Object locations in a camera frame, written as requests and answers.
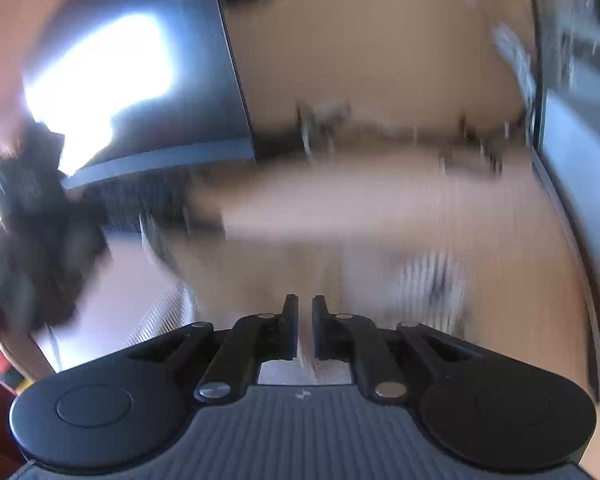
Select black white striped garment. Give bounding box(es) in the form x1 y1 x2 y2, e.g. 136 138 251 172
129 237 469 386

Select coiled white cable bundle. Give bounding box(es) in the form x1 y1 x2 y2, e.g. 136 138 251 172
488 19 541 111

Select black cable bundle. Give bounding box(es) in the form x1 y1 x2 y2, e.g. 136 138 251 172
294 98 531 176

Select glass panel computer case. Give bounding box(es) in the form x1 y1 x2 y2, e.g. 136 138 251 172
524 0 600 401

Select dark monitor on left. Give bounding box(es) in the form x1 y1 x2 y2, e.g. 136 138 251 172
22 0 254 188

